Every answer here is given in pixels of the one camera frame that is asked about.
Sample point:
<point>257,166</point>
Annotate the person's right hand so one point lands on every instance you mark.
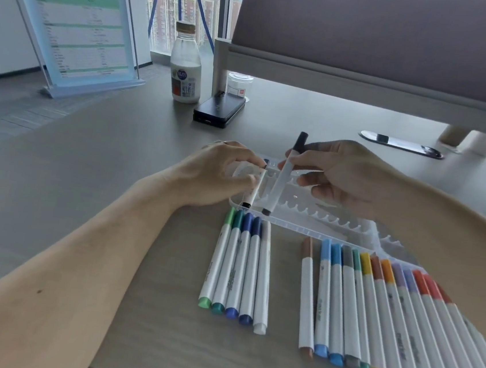
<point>352,176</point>

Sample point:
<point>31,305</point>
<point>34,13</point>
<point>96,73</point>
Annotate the person's left hand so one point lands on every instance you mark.
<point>209,178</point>

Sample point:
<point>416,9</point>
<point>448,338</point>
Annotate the brown-ended white marker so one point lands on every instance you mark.
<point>254,191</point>

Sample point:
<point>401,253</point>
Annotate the clear plastic marker case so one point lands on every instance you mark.
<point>329,225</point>

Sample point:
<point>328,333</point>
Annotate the blue marker cap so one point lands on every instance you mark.
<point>246,222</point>

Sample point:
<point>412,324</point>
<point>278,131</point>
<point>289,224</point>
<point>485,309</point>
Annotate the black-ended white marker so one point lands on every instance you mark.
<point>285,173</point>

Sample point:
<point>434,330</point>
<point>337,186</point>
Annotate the sky-blue marker cap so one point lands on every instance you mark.
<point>336,253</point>
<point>326,249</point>

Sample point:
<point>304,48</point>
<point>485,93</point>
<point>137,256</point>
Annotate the mint marker cap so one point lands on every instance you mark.
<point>356,260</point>

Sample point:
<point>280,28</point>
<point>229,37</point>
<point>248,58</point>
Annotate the yellow marker cap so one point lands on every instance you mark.
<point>365,264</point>

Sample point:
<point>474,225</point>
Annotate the blue-ended white marker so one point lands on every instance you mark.
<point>238,272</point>

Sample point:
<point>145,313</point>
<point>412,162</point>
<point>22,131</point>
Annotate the navy-ended white marker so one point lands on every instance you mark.
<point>250,277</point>

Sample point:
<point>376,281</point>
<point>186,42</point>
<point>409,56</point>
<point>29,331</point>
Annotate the lavender marker cap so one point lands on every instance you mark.
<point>398,275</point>

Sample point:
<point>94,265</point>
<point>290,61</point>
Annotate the periwinkle marker cap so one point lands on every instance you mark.
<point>409,280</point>

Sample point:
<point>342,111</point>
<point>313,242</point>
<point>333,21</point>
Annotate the red-orange marker cap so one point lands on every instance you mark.
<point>421,282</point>

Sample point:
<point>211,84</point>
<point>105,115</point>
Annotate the sky-blue-ended white marker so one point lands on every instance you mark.
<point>337,312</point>
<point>324,307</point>

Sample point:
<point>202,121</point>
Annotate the pink marker cap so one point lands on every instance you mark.
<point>432,287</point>

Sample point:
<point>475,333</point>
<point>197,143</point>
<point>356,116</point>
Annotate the tan-ended white marker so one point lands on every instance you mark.
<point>307,305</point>

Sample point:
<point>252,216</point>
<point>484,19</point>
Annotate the mint-ended white marker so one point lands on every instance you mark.
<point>360,319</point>

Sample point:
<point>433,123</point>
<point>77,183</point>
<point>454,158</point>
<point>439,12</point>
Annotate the copper marker cap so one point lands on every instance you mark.
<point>443,293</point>

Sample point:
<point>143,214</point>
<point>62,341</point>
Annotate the dusty-pink-ended white marker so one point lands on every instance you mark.
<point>386,326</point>

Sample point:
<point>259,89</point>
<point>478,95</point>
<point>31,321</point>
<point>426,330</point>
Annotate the orange-tipped white marker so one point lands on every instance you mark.
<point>400,332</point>

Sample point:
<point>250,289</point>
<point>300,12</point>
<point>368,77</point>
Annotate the lavender-ended white marker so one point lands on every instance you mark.
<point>415,338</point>

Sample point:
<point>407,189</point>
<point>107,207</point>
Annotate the red-tipped white marker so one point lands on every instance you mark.
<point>442,345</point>

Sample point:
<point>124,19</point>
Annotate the pink-ended white marker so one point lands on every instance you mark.
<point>457,347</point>

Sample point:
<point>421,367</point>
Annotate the copper-ended white marker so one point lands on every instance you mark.
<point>470,348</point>

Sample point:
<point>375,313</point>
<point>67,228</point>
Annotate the purple-ended white marker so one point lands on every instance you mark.
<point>485,345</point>

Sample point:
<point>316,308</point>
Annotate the person's right forearm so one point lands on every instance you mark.
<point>457,247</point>

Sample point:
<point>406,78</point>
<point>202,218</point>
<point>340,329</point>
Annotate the person's left forearm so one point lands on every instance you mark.
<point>50,291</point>

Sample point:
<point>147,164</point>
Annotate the black rectangular power bank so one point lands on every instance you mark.
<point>218,110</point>

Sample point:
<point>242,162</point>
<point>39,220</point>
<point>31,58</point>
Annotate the grey desk shelf riser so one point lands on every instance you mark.
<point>344,86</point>

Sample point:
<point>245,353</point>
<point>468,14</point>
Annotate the small clear jar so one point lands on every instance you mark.
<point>239,85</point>

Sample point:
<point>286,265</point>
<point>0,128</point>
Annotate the brown paper cup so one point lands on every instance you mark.
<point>452,135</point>

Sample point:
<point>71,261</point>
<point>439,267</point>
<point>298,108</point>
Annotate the white milk bottle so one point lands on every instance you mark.
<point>185,72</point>

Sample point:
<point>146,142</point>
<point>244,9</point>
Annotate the grey desk divider shelf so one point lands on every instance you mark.
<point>393,33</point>

